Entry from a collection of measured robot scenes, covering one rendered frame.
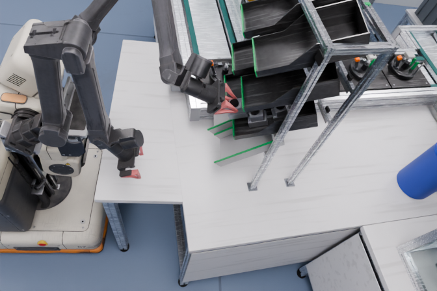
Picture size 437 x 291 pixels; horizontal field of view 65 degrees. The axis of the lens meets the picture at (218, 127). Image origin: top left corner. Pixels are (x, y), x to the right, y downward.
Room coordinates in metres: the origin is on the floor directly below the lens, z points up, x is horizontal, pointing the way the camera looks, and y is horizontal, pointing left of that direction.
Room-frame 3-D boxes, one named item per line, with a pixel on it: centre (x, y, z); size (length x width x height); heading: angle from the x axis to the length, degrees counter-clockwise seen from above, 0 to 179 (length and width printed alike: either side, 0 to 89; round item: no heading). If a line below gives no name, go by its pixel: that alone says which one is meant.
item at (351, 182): (1.29, -0.38, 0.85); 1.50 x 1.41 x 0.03; 23
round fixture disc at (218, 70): (1.12, 0.04, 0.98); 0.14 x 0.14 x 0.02
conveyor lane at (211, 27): (1.41, 0.13, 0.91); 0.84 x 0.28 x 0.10; 23
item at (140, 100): (0.95, 0.16, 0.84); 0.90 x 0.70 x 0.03; 14
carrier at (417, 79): (1.50, -0.88, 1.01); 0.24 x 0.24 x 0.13; 23
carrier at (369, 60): (1.40, -0.65, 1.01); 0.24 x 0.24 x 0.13; 23
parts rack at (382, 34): (0.83, -0.22, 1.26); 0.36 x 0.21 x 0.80; 23
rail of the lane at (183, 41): (1.32, 0.28, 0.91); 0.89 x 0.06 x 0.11; 23
